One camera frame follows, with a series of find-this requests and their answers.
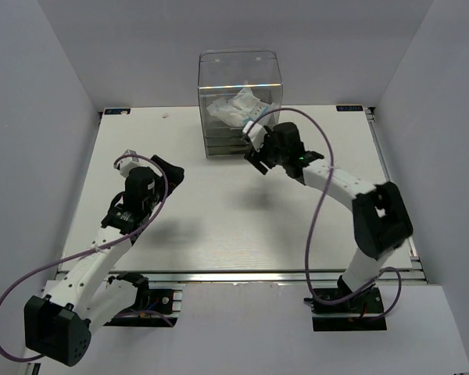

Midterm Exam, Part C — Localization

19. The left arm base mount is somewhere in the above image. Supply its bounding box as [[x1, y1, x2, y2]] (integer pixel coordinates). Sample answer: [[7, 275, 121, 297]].
[[105, 282, 184, 328]]

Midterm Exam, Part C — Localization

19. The blue label sticker right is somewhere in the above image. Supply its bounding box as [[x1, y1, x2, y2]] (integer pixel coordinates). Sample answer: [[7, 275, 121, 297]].
[[335, 105, 364, 112]]

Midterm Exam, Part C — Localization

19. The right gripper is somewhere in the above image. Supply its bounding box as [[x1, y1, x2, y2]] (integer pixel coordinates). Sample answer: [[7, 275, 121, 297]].
[[245, 128, 288, 175]]

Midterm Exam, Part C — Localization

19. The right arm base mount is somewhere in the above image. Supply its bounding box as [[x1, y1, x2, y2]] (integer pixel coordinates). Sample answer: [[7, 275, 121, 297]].
[[303, 286, 387, 332]]

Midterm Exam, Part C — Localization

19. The blue label sticker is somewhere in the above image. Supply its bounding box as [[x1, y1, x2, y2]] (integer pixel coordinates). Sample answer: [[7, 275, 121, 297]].
[[103, 108, 131, 116], [335, 105, 364, 112]]

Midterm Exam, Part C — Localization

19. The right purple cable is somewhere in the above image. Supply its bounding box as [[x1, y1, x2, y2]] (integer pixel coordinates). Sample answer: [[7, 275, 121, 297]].
[[244, 108, 403, 322]]

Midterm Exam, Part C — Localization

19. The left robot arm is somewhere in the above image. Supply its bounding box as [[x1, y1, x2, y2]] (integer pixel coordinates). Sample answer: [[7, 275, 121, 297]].
[[24, 151, 184, 366]]

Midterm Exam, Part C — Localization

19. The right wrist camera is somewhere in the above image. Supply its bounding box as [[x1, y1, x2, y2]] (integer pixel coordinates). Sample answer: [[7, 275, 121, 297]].
[[242, 120, 267, 152]]

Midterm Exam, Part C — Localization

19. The blue label sticker left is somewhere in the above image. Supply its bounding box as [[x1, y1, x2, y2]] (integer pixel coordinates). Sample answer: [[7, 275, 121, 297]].
[[103, 108, 131, 116]]

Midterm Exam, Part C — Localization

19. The clear acrylic drawer organizer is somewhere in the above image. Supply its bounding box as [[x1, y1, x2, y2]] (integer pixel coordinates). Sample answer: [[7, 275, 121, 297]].
[[198, 48, 283, 158]]

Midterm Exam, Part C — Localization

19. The aluminium table rail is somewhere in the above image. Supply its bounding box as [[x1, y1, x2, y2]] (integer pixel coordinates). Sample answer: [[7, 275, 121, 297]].
[[54, 269, 427, 284]]

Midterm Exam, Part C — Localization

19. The cotton pad bag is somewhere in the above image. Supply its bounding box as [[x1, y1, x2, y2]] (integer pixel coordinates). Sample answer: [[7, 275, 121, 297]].
[[231, 87, 276, 127], [206, 98, 242, 128]]

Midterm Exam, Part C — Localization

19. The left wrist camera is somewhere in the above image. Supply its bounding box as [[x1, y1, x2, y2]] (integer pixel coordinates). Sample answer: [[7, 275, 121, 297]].
[[113, 149, 141, 178]]

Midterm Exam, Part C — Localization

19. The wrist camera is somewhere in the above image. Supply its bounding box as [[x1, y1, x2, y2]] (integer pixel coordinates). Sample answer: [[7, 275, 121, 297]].
[[113, 149, 141, 178], [242, 120, 267, 152]]

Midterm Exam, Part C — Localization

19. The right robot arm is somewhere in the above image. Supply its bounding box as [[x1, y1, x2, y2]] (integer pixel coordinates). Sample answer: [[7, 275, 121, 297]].
[[242, 121, 414, 312]]

